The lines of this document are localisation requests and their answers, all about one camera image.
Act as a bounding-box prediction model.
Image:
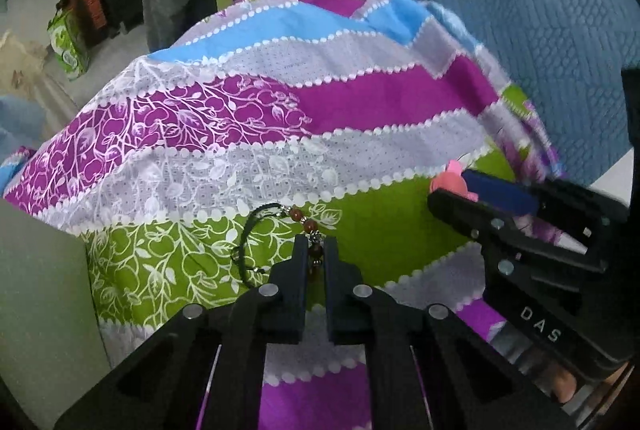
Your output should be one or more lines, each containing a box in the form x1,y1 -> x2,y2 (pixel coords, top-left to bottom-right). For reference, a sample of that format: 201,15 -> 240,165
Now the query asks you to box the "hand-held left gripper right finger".
325,237 -> 583,430

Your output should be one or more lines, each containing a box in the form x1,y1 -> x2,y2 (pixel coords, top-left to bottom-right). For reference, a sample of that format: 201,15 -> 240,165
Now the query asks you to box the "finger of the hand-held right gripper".
427,188 -> 607,281
462,168 -> 632,261

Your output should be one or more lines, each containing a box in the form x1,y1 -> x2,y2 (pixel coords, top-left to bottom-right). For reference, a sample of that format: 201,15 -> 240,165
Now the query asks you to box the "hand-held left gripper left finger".
52,235 -> 310,430

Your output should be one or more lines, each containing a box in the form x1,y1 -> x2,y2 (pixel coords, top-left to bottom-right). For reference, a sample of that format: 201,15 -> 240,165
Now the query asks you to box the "pink ornament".
432,159 -> 482,201

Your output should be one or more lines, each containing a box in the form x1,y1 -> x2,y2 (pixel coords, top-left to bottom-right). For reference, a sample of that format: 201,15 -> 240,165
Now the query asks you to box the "black cord beaded bracelet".
230,204 -> 332,281

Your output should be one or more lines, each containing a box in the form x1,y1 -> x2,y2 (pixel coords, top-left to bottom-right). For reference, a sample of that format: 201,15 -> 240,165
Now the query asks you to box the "grey-green cardboard box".
0,199 -> 112,393

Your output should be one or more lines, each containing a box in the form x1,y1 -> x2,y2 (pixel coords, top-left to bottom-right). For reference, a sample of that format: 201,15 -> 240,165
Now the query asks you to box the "person's right hand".
542,357 -> 633,411

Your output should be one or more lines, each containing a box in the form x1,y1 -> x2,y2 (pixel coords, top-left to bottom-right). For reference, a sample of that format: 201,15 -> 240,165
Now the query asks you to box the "blue quilted blanket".
409,0 -> 640,191

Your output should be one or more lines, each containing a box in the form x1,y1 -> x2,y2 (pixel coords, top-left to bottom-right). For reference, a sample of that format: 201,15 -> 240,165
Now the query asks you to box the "colourful floral striped sheet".
0,0 -> 567,430

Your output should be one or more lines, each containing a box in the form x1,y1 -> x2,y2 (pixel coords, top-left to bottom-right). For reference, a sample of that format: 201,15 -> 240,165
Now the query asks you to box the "green shopping bag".
47,6 -> 92,81

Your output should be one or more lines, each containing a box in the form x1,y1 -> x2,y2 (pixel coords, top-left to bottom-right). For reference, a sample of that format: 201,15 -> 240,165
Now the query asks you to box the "red suitcase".
66,0 -> 109,36

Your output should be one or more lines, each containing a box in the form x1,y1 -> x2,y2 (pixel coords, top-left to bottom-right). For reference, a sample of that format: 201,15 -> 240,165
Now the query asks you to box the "beige floral cloth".
0,28 -> 67,96

